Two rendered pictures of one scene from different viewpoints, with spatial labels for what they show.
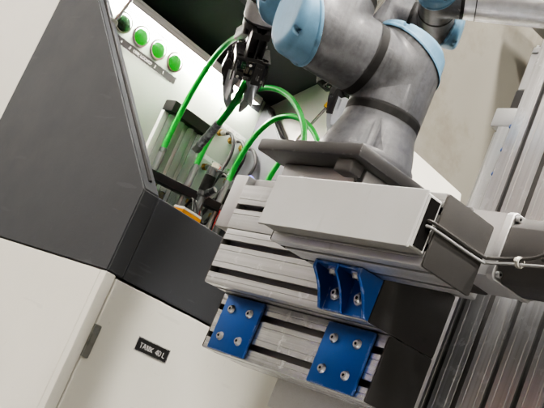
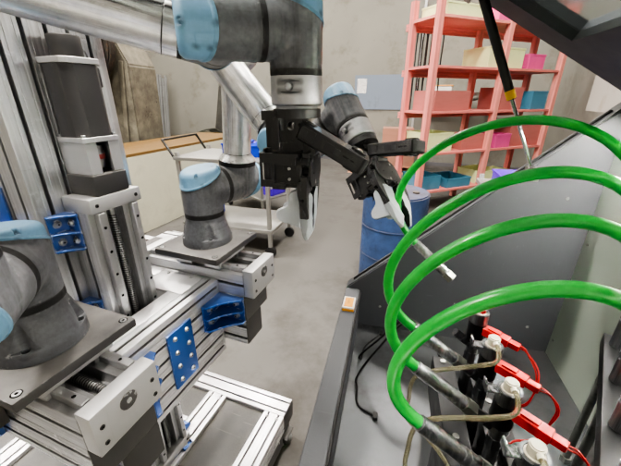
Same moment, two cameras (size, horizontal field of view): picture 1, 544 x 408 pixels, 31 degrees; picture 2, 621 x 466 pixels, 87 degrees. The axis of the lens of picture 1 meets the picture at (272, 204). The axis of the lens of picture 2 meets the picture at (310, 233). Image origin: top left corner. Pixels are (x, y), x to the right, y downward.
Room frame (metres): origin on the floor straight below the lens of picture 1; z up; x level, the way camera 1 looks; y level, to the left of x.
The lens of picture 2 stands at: (2.40, -0.33, 1.46)
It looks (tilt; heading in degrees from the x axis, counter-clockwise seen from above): 23 degrees down; 148
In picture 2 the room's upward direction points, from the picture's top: straight up
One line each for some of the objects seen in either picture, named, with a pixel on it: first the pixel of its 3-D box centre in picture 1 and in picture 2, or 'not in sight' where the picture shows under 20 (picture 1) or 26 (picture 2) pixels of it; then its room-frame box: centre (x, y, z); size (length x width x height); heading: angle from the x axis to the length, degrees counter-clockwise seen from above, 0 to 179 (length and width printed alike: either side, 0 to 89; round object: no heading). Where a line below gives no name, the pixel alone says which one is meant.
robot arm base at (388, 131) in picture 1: (371, 145); (206, 225); (1.41, -0.10, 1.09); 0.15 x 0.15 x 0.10
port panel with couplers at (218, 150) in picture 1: (218, 172); not in sight; (2.52, 0.16, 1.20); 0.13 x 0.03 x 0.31; 134
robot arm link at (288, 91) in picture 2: not in sight; (296, 93); (1.94, -0.07, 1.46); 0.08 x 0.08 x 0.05
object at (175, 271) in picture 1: (241, 296); (334, 397); (1.99, -0.02, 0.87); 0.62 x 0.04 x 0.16; 134
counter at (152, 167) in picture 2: not in sight; (169, 175); (-2.48, 0.38, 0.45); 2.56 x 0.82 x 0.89; 127
